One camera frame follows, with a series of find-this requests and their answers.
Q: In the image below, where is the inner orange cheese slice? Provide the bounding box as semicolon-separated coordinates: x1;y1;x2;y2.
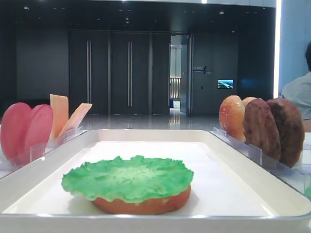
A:
58;103;92;136

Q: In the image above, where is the green lettuce leaf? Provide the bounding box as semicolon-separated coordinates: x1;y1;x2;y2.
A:
61;155;194;203

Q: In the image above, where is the wall screen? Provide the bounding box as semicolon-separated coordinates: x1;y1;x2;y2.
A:
218;80;234;89

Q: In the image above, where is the outer orange cheese slice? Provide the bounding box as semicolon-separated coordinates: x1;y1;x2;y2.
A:
50;94;69;139

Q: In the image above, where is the white metal tray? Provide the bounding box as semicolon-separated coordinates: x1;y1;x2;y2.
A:
0;130;311;233

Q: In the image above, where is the inner brown meat patty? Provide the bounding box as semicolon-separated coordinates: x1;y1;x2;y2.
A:
242;98;281;161

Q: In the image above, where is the bun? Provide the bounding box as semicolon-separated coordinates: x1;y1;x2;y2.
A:
219;95;245;142
242;97;257;107

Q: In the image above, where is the clear right food rack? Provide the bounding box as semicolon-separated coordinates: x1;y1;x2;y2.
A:
211;128;311;195

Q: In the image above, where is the seated person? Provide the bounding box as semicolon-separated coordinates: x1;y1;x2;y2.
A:
282;42;311;133

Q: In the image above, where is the clear left food rack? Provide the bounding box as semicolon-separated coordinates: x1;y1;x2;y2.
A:
0;126;85;178

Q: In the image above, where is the inner bun top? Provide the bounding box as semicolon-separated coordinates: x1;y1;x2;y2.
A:
219;95;245;142

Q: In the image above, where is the outer bun top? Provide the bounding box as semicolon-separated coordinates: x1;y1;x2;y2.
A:
242;97;257;107

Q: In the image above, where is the orange cheese slice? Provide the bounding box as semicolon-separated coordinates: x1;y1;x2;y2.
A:
58;103;92;136
50;94;69;139

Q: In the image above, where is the bread slice in tray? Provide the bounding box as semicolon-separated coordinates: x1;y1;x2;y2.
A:
93;186;191;215

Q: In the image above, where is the dark double door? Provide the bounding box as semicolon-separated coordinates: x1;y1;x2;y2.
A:
69;31;171;115

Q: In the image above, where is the clear food rack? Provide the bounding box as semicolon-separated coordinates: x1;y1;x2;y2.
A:
211;128;311;195
0;126;85;178

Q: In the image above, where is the inner red tomato slice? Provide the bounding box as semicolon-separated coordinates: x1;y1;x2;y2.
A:
17;104;53;165

